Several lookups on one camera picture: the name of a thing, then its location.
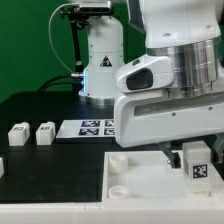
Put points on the white front fence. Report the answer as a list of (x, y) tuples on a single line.
[(110, 212)]

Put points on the black camera on stand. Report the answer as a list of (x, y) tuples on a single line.
[(78, 16)]

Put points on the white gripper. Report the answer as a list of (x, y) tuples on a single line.
[(145, 118)]

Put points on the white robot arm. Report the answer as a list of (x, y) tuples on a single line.
[(175, 90)]

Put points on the white left block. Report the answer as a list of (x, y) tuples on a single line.
[(1, 168)]

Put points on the white marker sheet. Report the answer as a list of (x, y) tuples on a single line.
[(86, 128)]

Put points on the white square tabletop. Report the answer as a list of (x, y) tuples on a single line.
[(147, 175)]

